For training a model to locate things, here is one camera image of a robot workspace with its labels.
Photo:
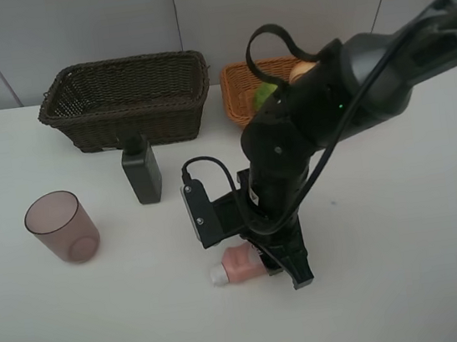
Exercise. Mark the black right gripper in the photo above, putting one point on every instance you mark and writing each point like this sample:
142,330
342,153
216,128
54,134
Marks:
268,199

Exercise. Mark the dark brown wicker basket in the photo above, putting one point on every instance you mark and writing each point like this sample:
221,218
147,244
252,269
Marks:
161,96

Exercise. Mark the translucent pink plastic cup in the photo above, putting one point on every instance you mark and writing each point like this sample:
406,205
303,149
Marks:
60,222

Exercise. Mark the pink lotion bottle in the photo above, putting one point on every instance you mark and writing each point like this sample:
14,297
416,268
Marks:
238,264

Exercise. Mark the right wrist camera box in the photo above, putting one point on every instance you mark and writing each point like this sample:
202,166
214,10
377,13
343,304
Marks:
213,221

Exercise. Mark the red yellow peach fruit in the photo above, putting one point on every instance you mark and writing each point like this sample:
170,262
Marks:
299,70

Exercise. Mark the orange wicker basket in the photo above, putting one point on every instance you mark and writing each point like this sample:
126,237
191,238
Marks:
239,85

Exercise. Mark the green lime fruit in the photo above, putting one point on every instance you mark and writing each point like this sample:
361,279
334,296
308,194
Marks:
261,95

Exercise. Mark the dark green square bottle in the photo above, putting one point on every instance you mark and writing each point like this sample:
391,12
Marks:
141,168

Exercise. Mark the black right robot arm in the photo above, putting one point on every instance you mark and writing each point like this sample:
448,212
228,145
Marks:
352,87

